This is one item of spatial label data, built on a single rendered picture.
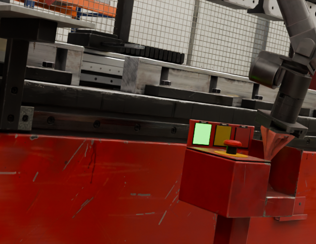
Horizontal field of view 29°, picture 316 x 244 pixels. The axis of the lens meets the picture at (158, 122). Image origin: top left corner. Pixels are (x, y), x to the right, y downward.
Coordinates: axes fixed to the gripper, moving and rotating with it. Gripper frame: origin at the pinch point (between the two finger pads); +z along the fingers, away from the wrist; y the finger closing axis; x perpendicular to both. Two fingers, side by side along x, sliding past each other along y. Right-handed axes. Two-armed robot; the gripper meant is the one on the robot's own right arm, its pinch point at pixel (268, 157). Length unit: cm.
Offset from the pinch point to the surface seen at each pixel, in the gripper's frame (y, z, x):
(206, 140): 9.8, 1.0, 9.9
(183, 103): 28.6, -1.4, 3.5
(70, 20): 15, -19, 47
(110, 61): 67, 0, 3
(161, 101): 27.8, -1.4, 11.2
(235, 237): -4.8, 17.2, 6.7
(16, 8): 14, -19, 59
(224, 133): 10.3, -0.9, 5.0
